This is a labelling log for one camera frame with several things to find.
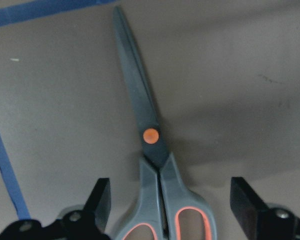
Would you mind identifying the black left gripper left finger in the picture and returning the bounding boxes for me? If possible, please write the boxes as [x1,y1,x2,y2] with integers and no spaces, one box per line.
[0,178,111,240]

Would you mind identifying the grey orange scissors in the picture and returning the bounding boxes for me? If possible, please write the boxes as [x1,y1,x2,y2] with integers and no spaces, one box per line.
[113,6,218,240]

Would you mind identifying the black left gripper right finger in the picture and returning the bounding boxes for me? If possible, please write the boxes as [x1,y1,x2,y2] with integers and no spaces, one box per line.
[230,177,300,240]

